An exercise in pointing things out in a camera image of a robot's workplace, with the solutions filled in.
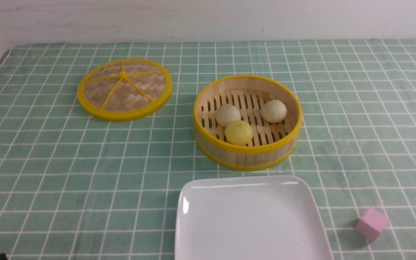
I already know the pink cube block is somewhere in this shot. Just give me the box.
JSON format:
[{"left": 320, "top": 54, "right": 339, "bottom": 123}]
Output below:
[{"left": 354, "top": 207, "right": 389, "bottom": 243}]

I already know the white square plate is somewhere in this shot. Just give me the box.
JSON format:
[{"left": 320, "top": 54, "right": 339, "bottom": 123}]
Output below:
[{"left": 174, "top": 175, "right": 333, "bottom": 260}]

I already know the cream ridged steamed bun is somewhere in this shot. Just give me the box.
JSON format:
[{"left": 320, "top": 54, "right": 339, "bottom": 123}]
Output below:
[{"left": 260, "top": 99, "right": 287, "bottom": 124}]

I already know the yellow steamed bun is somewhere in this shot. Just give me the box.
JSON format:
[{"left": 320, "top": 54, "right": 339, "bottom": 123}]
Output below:
[{"left": 225, "top": 120, "right": 253, "bottom": 146}]

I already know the yellow-rimmed bamboo steamer basket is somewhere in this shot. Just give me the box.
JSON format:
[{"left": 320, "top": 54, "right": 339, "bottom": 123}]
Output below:
[{"left": 193, "top": 75, "right": 303, "bottom": 171}]

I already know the yellow-rimmed bamboo steamer lid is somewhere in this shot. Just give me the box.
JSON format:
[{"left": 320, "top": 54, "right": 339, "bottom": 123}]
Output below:
[{"left": 77, "top": 58, "right": 172, "bottom": 122}]

